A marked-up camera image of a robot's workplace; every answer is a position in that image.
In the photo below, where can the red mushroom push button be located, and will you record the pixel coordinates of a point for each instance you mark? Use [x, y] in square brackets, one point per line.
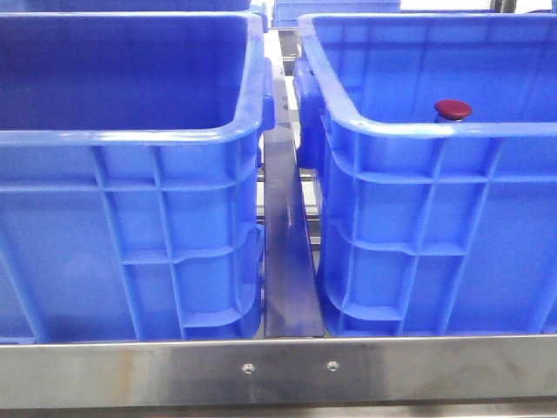
[452, 111]

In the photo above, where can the blue bin front left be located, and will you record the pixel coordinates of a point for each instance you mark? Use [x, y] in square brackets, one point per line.
[129, 165]

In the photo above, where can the blue bin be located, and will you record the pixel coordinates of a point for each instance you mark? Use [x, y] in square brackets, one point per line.
[436, 228]
[285, 14]
[129, 165]
[257, 7]

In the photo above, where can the blue bin front right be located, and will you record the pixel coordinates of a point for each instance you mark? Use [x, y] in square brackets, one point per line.
[436, 228]

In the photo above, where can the blue bin rear right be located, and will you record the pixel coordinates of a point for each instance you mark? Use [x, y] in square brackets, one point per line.
[285, 14]

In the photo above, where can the blue bin rear left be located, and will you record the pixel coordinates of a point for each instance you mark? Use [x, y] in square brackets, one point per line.
[257, 7]

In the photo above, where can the dark metal divider rail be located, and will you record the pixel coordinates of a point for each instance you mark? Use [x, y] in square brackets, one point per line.
[291, 302]

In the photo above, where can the steel front shelf rail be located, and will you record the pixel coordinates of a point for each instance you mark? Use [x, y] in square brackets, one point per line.
[280, 371]

